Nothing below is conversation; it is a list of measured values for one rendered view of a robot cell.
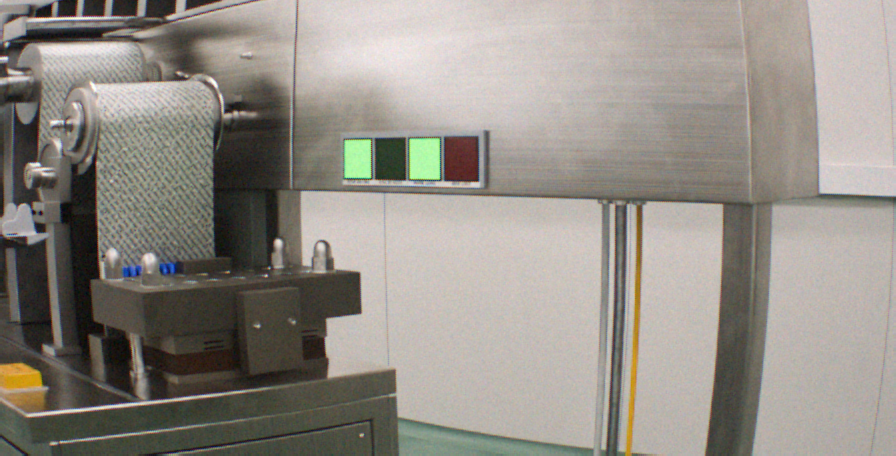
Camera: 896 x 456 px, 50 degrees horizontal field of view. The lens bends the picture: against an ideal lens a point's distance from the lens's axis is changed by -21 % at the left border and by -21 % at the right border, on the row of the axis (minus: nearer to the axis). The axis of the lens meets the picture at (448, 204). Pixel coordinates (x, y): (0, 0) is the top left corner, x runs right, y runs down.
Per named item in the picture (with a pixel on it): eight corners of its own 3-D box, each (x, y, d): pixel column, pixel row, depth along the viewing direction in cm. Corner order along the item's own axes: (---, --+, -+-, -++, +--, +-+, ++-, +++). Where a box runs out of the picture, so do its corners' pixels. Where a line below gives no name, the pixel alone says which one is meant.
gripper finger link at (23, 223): (52, 202, 140) (2, 205, 135) (53, 245, 141) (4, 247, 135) (47, 202, 143) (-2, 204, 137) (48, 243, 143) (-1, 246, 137)
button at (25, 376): (-11, 381, 128) (-13, 365, 128) (25, 378, 134) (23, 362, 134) (6, 392, 124) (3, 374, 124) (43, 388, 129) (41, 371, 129)
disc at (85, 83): (102, 158, 149) (65, 186, 159) (105, 158, 149) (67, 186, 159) (94, 62, 151) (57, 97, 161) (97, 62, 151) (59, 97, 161)
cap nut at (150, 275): (135, 286, 141) (133, 252, 141) (154, 285, 144) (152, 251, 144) (148, 289, 139) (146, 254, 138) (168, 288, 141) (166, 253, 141)
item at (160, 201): (100, 279, 153) (96, 152, 152) (213, 270, 170) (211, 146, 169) (101, 280, 152) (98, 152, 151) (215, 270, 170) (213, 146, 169)
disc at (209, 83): (228, 151, 168) (179, 179, 177) (230, 151, 168) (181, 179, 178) (216, 60, 170) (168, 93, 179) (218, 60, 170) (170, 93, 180)
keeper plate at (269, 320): (241, 372, 149) (234, 291, 148) (294, 365, 156) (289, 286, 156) (252, 375, 147) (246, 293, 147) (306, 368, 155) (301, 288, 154)
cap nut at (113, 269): (99, 279, 147) (97, 248, 146) (117, 278, 149) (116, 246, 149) (110, 282, 144) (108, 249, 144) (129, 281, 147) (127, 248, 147)
